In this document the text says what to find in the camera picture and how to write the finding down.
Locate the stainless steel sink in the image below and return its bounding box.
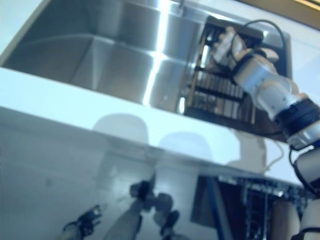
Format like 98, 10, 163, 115
0, 0, 293, 141

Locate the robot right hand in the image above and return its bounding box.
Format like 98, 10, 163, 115
212, 26, 280, 73

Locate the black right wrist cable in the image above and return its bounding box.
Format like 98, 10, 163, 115
231, 19, 287, 73

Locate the black sink dish rack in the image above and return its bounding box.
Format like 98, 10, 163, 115
183, 14, 266, 125

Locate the white kitchen base cabinet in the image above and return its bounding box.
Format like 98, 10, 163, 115
0, 107, 201, 240

